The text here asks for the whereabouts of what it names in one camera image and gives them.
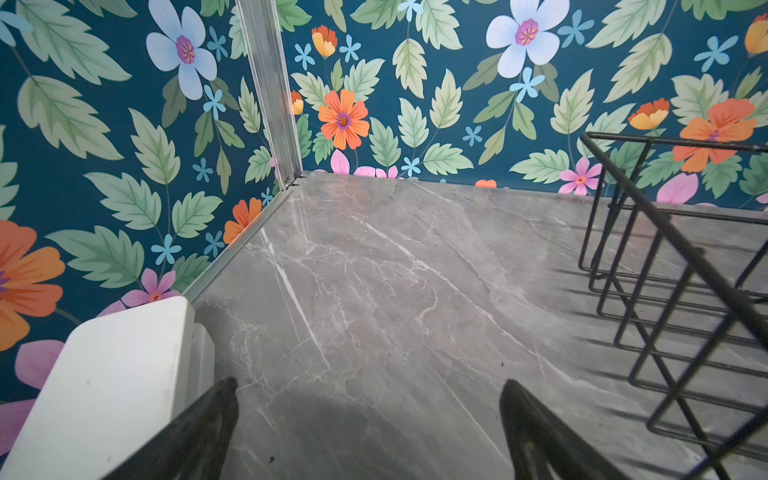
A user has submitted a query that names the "white rectangular box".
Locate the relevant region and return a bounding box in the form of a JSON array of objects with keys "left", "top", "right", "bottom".
[{"left": 1, "top": 296, "right": 215, "bottom": 479}]

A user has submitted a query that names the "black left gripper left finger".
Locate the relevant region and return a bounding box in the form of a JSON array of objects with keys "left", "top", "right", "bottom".
[{"left": 106, "top": 377, "right": 239, "bottom": 480}]

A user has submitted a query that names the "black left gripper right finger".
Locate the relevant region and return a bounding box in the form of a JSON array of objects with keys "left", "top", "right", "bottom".
[{"left": 499, "top": 379, "right": 627, "bottom": 480}]

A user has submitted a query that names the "black wire dish rack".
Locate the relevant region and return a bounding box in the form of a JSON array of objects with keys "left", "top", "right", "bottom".
[{"left": 578, "top": 132, "right": 767, "bottom": 479}]

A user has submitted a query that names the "aluminium frame post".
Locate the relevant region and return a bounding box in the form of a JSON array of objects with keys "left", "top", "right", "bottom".
[{"left": 236, "top": 0, "right": 303, "bottom": 188}]

